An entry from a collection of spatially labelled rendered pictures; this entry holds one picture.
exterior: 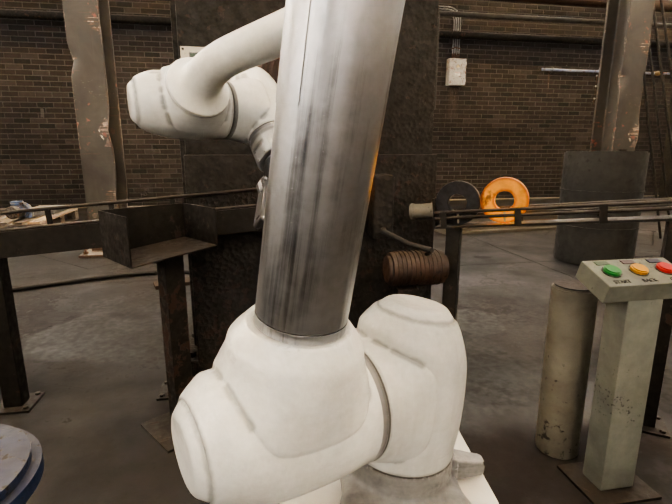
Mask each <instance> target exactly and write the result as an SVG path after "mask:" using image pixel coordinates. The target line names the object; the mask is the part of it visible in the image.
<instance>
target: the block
mask: <svg viewBox="0 0 672 504"><path fill-rule="evenodd" d="M393 212H394V176H393V175H390V174H374V177H373V183H372V188H371V194H370V200H369V205H368V230H367V233H368V235H369V236H371V237H372V238H373V239H390V237H388V236H386V235H384V234H382V233H380V229H381V228H382V227H386V230H388V231H390V232H392V233H393Z"/></svg>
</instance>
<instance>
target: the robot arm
mask: <svg viewBox="0 0 672 504"><path fill-rule="evenodd" d="M404 5H405V0H286V4H285V7H284V8H282V9H280V10H278V11H276V12H274V13H271V14H269V15H267V16H265V17H263V18H261V19H258V20H256V21H254V22H252V23H250V24H248V25H245V26H243V27H241V28H239V29H237V30H235V31H233V32H231V33H229V34H226V35H225V36H223V37H221V38H219V39H217V40H215V41H214V42H212V43H211V44H209V45H208V46H206V47H205V48H204V49H202V50H201V51H200V52H199V53H198V54H197V55H195V56H194V57H185V58H181V59H178V60H176V61H175V62H174V63H172V64H171V65H169V66H165V67H162V68H161V70H148V71H145V72H142V73H139V74H137V75H135V76H134V77H133V78H132V80H131V81H130V82H129V83H128V84H127V101H128V109H129V114H130V118H131V119H132V121H133V122H135V123H136V124H137V125H138V127H139V128H141V129H143V130H145V131H147V132H150V133H153V134H156V135H159V136H164V137H169V138H178V139H191V140H210V139H231V140H235V141H238V142H241V143H244V144H246V145H250V149H251V151H252V153H253V155H254V158H255V161H256V163H257V166H258V168H259V169H260V170H261V171H262V172H264V173H265V176H263V177H262V178H261V180H260V181H259V182H258V184H257V185H256V188H257V192H258V199H257V205H256V212H255V218H254V225H253V226H254V228H256V229H260V228H262V229H263V230H262V233H263V235H262V245H261V254H260V264H259V274H258V283H257V293H256V302H255V305H253V306H252V307H250V308H249V309H248V310H246V311H245V312H244V313H243V314H241V315H240V316H239V317H238V318H237V319H236V320H235V321H234V322H233V323H232V324H231V326H230V327H229V329H228V331H227V335H226V339H225V341H224V343H223V345H222V346H221V348H220V350H219V352H218V354H217V356H216V358H215V360H214V362H213V367H212V369H208V370H205V371H202V372H200V373H198V374H197V375H196V376H195V377H194V378H193V379H192V380H191V382H190V383H189V384H188V385H187V387H186V388H185V389H184V391H183V392H182V393H181V395H180V397H179V399H178V404H177V405H176V407H175V409H174V411H173V414H172V418H171V431H172V439H173V444H174V449H175V454H176V458H177V461H178V465H179V468H180V471H181V474H182V477H183V479H184V482H185V484H186V486H187V488H188V490H189V492H190V493H191V494H192V495H193V496H194V497H195V498H197V499H199V500H202V501H205V502H208V503H209V502H210V504H279V503H282V502H285V501H288V500H291V499H294V498H297V497H300V496H302V495H305V494H307V493H310V492H312V491H315V490H317V489H320V488H322V487H324V486H326V485H329V484H331V483H333V482H335V481H337V480H339V479H340V482H341V491H342V496H341V499H340V504H472V503H471V502H470V501H469V500H468V498H467V497H466V496H465V495H464V493H463V492H462V490H461V488H460V486H459V484H458V481H457V480H459V479H464V478H470V477H475V476H481V475H482V474H483V473H484V468H485V466H484V465H483V462H484V460H483V458H482V457H481V455H479V454H475V453H471V452H466V451H462V450H457V449H454V446H455V442H456V439H457V436H458V431H459V427H460V422H461V417H462V411H463V405H464V397H465V388H466V376H467V359H466V351H465V345H464V341H463V337H462V333H461V330H460V327H459V325H458V322H457V321H456V320H455V319H454V318H453V317H452V315H451V313H450V311H449V310H448V309H447V308H446V307H445V306H443V305H442V304H440V303H438V302H435V301H433V300H430V299H426V298H423V297H418V296H413V295H406V294H393V295H389V296H386V297H385V298H383V299H381V300H378V301H376V302H374V303H373V304H372V305H371V306H370V307H369V308H368V309H367V310H366V311H365V312H364V313H363V314H362V315H361V316H360V318H359V321H358V325H357V328H354V326H353V325H352V323H351V322H350V321H349V319H348V317H349V311H350V305H351V300H352V294H353V289H354V283H355V278H356V272H357V266H358V261H359V255H360V250H361V244H362V239H363V233H364V227H365V222H366V216H367V211H368V205H369V200H370V194H371V188H372V183H373V177H374V172H375V166H376V161H377V155H378V149H379V144H380V138H381V133H382V127H383V122H384V116H385V111H386V105H387V99H388V94H389V88H390V83H391V77H392V72H393V66H394V60H395V55H396V49H397V44H398V38H399V33H400V27H401V21H402V16H403V10H404ZM278 58H280V62H279V72H278V81H277V83H276V82H275V81H274V79H273V78H272V77H271V76H270V75H269V74H268V73H267V72H266V71H264V70H263V69H261V68H259V67H256V66H259V65H262V64H264V63H267V62H270V61H272V60H275V59H278ZM228 80H230V81H228Z"/></svg>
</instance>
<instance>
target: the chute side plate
mask: <svg viewBox="0 0 672 504"><path fill-rule="evenodd" d="M255 212H256V207H250V208H240V209H230V210H220V211H216V216H217V233H218V235H224V234H233V233H242V232H251V231H261V230H263V229H262V228H260V229H256V228H254V226H253V225H254V218H255ZM93 248H102V242H101V233H100V224H99V223H89V224H79V225H69V226H59V227H49V228H39V229H29V230H19V231H9V232H0V258H10V257H19V256H28V255H38V254H47V253H56V252H66V251H75V250H84V249H93Z"/></svg>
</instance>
